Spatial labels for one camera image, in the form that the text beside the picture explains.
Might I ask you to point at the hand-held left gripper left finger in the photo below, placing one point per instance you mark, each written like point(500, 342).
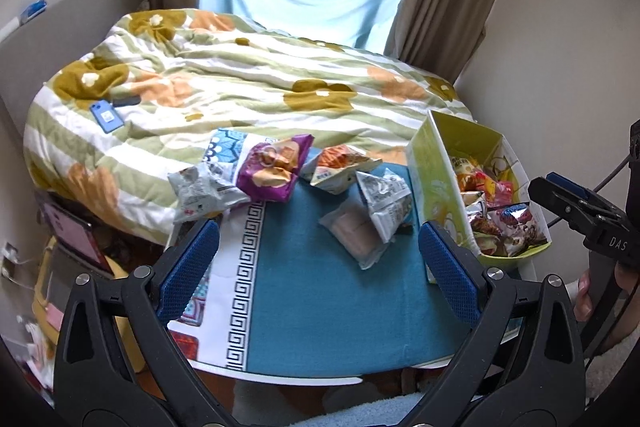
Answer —
point(187, 272)

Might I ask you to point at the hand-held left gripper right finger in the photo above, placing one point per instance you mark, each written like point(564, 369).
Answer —
point(450, 272)

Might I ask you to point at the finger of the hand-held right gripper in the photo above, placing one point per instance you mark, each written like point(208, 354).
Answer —
point(567, 185)
point(562, 202)

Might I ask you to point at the silver striped snack packet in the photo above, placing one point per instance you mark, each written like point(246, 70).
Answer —
point(480, 217)

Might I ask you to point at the bright pink snack packet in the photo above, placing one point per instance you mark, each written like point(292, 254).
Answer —
point(500, 192)

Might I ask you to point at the yellow orange snack packet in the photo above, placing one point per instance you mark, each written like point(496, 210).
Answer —
point(470, 183)

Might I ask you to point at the green cardboard box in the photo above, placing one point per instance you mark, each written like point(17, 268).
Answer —
point(432, 177)

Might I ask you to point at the person's right hand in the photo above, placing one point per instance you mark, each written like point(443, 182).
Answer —
point(631, 302)

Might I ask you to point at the grey white crumpled snack packet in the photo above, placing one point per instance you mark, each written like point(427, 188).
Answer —
point(205, 194)

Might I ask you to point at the grey white pointed snack packet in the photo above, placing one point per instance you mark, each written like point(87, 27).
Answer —
point(387, 207)

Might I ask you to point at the translucent pale snack packet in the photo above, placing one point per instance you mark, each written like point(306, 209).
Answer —
point(352, 232)

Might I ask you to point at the pink tablet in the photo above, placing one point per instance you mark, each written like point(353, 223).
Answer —
point(75, 234)

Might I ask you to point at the blue patterned tablecloth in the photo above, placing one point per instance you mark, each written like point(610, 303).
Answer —
point(320, 307)

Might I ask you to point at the orange white puffed snack packet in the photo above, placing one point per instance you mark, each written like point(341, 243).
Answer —
point(335, 169)

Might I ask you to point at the blue phone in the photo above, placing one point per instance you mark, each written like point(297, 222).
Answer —
point(109, 116)

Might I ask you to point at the black flat device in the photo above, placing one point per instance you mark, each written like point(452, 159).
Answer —
point(126, 100)

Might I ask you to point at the floral striped blanket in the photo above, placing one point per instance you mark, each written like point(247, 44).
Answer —
point(240, 82)

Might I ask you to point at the grey headboard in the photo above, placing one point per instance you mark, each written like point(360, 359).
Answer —
point(65, 27)

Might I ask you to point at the blue white small item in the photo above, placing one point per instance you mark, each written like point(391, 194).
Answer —
point(32, 9)

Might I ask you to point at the wall socket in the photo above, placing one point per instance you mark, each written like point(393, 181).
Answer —
point(10, 259)

